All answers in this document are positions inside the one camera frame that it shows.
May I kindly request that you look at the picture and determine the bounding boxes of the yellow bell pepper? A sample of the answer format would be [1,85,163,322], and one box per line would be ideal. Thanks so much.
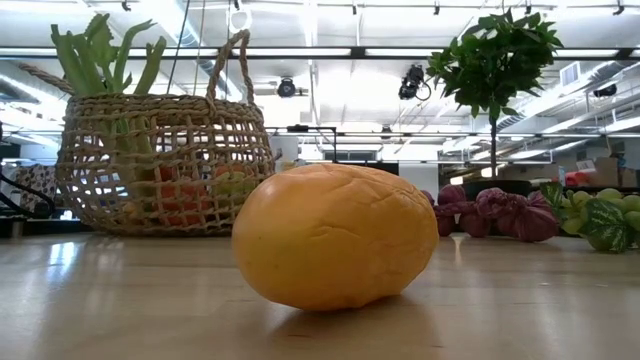
[231,163,440,312]

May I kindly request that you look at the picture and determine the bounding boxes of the woven straw basket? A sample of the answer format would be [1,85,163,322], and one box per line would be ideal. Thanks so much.
[18,28,277,237]

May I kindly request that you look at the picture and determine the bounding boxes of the purple toy grapes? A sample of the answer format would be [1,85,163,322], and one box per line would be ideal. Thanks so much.
[419,183,560,244]

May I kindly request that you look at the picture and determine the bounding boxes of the green toy bok choy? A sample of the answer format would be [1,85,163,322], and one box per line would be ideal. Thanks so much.
[49,13,168,156]

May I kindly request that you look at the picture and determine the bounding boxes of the black ceiling spotlight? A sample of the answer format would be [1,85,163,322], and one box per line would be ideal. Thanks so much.
[276,76,298,99]

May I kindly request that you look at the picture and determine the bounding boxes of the green artificial plant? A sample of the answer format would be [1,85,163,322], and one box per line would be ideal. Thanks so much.
[426,8,565,181]

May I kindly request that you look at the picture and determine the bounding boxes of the floral patterned cloth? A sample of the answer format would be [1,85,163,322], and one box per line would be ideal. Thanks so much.
[12,164,59,214]

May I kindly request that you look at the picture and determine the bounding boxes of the cardboard box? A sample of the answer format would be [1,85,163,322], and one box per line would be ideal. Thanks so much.
[593,157,640,189]

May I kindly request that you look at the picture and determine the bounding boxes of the green toy grapes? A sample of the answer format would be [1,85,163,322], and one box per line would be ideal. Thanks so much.
[539,180,640,255]

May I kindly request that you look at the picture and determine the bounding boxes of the black ceiling camera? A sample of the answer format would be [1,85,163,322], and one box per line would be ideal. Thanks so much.
[398,63,432,101]

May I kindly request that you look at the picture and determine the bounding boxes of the thin black hanging cable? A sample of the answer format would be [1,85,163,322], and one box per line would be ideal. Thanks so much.
[165,0,192,95]

